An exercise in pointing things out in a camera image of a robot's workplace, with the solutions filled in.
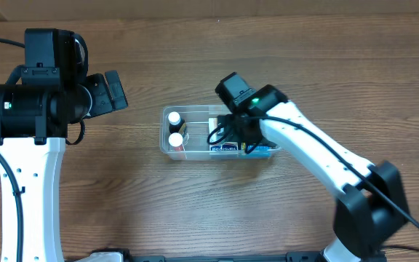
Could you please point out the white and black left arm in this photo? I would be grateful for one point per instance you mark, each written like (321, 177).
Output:
(36, 107)

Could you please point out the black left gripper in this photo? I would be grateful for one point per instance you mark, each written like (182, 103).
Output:
(100, 93)

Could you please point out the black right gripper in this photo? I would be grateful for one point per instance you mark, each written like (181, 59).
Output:
(231, 129)

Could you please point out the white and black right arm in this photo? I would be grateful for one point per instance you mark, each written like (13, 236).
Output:
(370, 198)

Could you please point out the dark bottle with white cap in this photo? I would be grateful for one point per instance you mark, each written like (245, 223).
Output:
(176, 124)

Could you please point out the white and blue plaster box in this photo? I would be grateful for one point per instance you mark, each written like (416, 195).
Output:
(222, 138)

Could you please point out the blue lozenge box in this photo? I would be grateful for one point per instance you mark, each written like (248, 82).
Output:
(259, 151)

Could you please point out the orange tube with white cap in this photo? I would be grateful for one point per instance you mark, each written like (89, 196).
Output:
(176, 148)

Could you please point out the clear plastic container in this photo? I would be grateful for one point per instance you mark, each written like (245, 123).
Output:
(195, 142)

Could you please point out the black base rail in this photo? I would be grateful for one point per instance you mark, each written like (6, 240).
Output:
(124, 255)

